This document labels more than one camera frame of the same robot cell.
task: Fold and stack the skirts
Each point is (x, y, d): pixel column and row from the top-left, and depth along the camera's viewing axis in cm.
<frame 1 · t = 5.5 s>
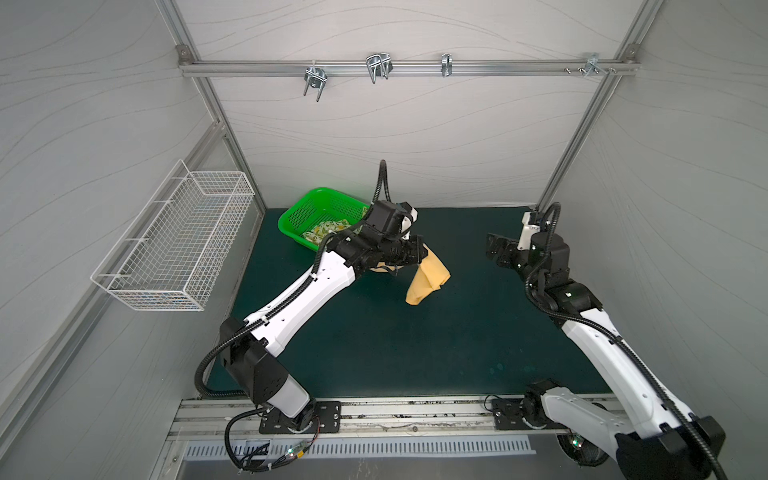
left hand: (434, 248, 72), fingers closed
right hand: (512, 231, 75), fingers open
yellow tan skirt: (431, 275, 72), point 26 cm above the table
green plastic basket: (322, 205, 116), point 6 cm above the table

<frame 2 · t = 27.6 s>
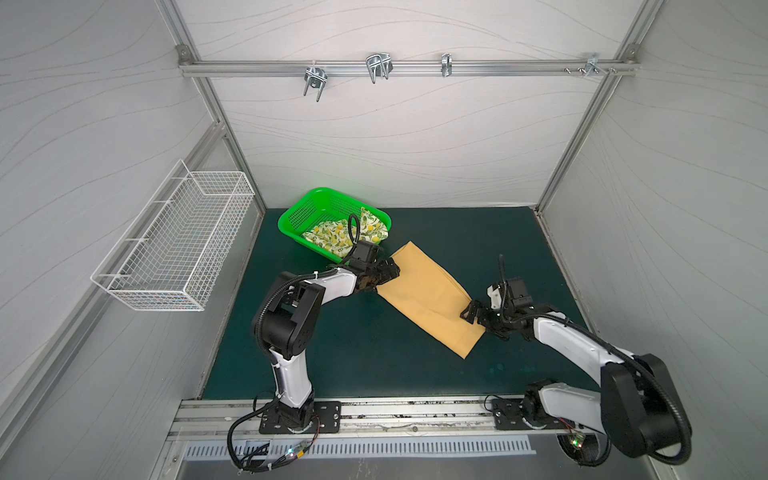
left hand: (396, 269, 97), fingers open
right hand: (477, 313, 88), fingers open
yellow tan skirt: (425, 295, 98), on the table
the other named things where they were.

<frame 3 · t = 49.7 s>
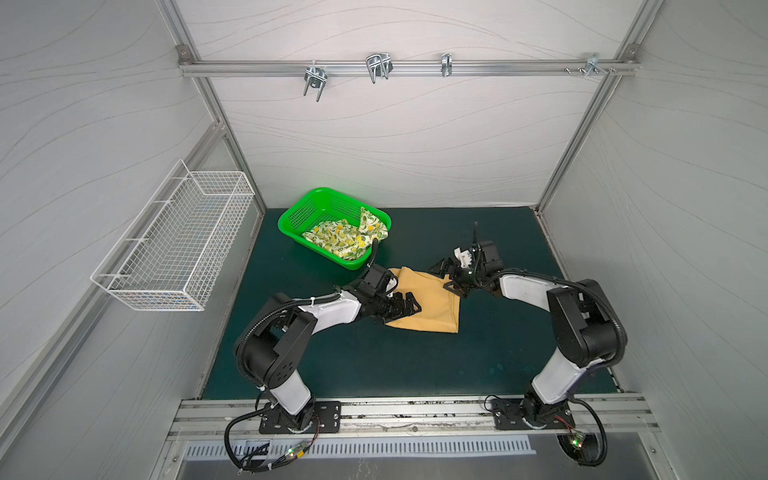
left hand: (414, 308, 88), fingers open
right hand: (439, 270, 93), fingers open
yellow tan skirt: (439, 306, 92), point 3 cm above the table
the other named things where they were.

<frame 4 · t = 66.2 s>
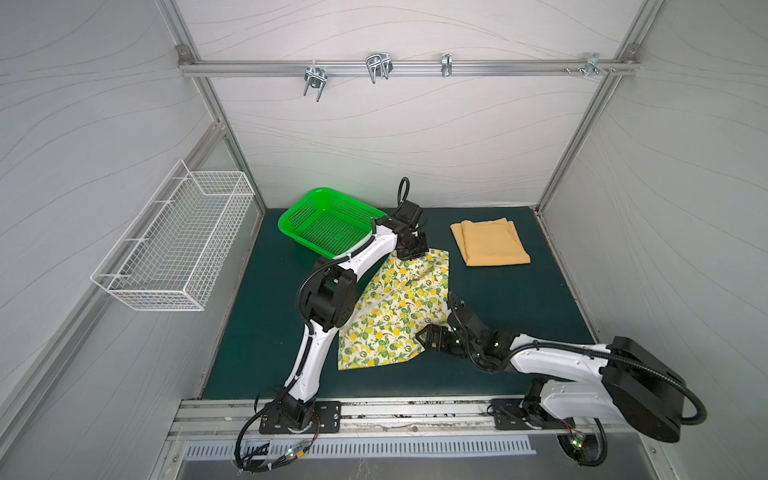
left hand: (432, 249, 95), fingers closed
right hand: (429, 332, 84), fingers open
yellow tan skirt: (490, 242, 109), point 2 cm above the table
lemon print skirt: (401, 297, 95), point 2 cm above the table
the other named things where they were.

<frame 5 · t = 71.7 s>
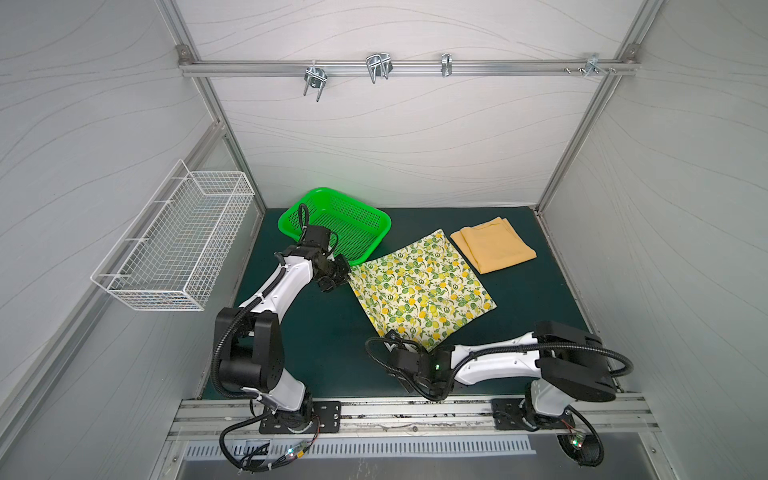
left hand: (356, 271, 88), fingers closed
right hand: (405, 357, 83), fingers closed
lemon print skirt: (423, 289, 98), on the table
the other named things where they were.

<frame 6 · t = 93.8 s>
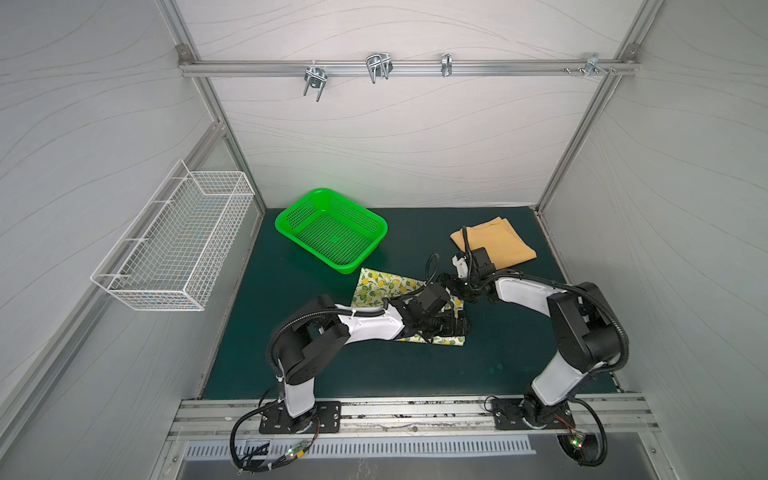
left hand: (467, 328, 81), fingers open
right hand: (447, 283, 95), fingers open
lemon print skirt: (373, 286, 100), on the table
